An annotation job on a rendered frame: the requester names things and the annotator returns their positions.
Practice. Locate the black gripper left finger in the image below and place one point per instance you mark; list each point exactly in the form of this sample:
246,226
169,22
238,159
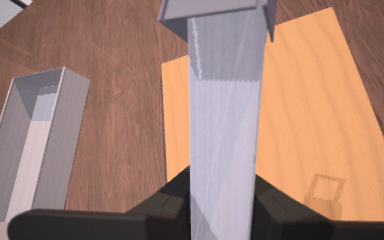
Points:
166,215

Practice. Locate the light wooden board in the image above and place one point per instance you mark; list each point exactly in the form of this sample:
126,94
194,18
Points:
319,140

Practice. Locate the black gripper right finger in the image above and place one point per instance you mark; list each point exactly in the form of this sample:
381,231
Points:
278,216

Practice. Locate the grey rectangular metal tray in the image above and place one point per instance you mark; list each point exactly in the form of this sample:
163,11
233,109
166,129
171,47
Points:
39,129

